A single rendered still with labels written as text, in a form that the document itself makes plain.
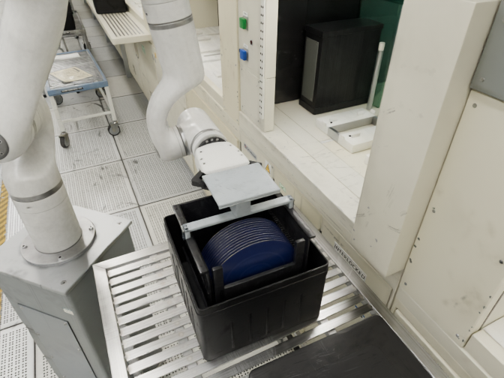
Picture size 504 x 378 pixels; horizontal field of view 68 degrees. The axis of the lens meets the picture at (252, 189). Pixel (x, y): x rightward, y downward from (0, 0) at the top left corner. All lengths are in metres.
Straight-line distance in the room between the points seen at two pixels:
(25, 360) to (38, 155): 1.12
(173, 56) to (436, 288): 0.69
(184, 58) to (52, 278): 0.63
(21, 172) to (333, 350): 0.77
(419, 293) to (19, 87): 0.90
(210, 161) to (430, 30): 0.44
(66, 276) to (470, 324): 0.90
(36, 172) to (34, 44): 0.30
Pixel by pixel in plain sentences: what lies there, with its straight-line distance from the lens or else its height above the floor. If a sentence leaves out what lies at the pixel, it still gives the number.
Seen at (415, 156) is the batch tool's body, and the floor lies 1.16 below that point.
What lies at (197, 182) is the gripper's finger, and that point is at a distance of 0.74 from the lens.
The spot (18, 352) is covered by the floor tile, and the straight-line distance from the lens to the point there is 1.98.
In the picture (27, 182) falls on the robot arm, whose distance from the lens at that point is 0.99.
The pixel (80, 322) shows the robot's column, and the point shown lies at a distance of 1.14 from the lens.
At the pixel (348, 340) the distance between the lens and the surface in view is 0.76.
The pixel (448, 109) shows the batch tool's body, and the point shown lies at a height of 1.25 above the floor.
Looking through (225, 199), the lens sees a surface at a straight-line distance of 0.66.
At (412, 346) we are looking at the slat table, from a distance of 0.91.
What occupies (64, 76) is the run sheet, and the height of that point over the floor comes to 0.46.
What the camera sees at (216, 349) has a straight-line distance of 0.81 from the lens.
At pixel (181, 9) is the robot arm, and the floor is 1.34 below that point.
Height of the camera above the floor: 1.49
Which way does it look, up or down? 37 degrees down
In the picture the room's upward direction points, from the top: straight up
